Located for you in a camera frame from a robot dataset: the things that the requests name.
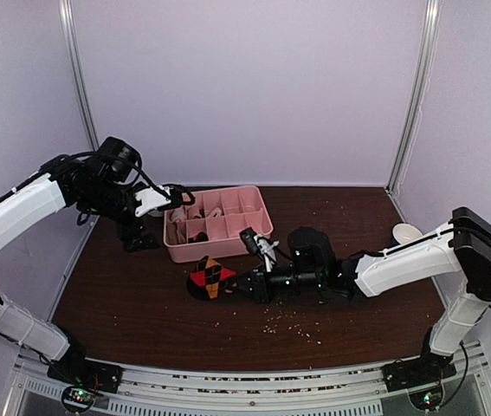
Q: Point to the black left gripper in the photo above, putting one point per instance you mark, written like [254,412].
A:
[138,242]

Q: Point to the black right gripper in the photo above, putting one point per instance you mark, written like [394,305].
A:
[258,280]

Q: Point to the black red argyle sock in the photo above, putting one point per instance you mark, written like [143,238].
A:
[209,280]

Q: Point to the beige brown striped sock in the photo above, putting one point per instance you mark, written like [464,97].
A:
[215,213]

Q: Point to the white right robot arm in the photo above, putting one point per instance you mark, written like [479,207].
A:
[462,245]

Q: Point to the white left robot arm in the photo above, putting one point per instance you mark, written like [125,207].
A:
[39,196]

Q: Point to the white scalloped ceramic bowl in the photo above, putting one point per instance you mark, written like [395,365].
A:
[155,213]

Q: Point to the pink and mint rolled sock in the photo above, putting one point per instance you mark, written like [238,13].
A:
[178,215]

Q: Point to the beige rolled sock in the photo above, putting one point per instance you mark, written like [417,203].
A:
[195,212]

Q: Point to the white dark blue cup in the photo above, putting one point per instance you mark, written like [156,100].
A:
[404,233]

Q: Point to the pink divided organizer tray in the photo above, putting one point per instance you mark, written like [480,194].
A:
[243,207]

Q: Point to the black sock in tray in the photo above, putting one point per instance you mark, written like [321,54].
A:
[198,238]

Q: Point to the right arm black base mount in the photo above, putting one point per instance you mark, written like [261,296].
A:
[428,368]

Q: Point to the left aluminium frame post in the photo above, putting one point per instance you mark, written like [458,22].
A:
[70,35]

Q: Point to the aluminium frame post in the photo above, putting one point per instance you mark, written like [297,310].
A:
[70,35]
[421,78]

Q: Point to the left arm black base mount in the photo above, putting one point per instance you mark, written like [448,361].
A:
[76,369]

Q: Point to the right aluminium frame post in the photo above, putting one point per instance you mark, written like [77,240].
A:
[421,78]

